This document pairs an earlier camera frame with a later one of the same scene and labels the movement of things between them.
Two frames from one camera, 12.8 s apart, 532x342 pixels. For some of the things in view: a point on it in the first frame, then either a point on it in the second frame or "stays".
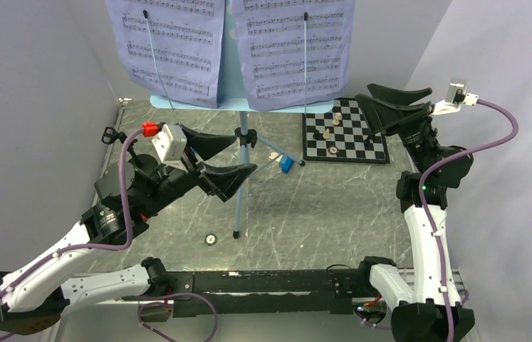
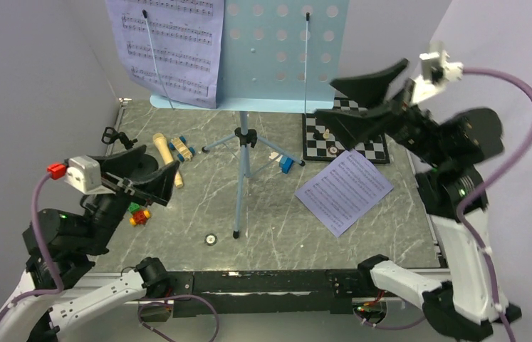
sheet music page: (272, 43) → (344, 192)
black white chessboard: (342, 136) stays
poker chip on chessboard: (333, 149) stays
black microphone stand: (110, 135) stays
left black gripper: (225, 181) → (157, 187)
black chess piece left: (317, 135) stays
